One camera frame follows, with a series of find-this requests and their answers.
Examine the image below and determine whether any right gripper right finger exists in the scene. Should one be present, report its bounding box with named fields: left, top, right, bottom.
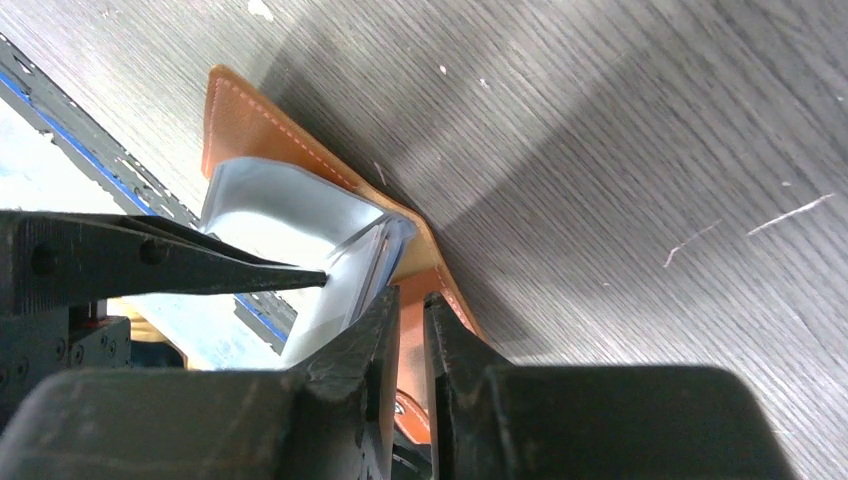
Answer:
left=423, top=293, right=794, bottom=479

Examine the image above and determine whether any brown leather card holder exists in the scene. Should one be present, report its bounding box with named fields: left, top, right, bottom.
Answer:
left=201, top=65, right=481, bottom=445

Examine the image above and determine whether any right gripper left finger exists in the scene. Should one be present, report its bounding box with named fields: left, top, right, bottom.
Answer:
left=1, top=287, right=400, bottom=479

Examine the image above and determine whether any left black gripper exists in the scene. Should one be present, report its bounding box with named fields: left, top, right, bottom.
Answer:
left=1, top=210, right=327, bottom=424

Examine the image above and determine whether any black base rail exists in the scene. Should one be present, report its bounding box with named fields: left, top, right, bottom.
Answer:
left=1, top=38, right=297, bottom=370

